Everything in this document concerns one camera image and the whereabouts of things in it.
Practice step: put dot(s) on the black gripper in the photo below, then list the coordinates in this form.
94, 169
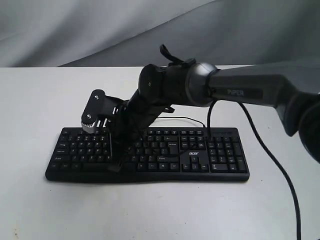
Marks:
131, 117

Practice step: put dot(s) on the black acer keyboard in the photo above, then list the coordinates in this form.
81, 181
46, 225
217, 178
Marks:
164, 154

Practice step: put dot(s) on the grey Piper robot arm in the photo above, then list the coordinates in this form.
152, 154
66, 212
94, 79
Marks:
292, 88

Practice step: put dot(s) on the grey backdrop cloth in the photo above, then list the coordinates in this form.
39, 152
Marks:
118, 33

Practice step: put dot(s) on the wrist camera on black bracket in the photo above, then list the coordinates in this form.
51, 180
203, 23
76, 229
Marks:
100, 109

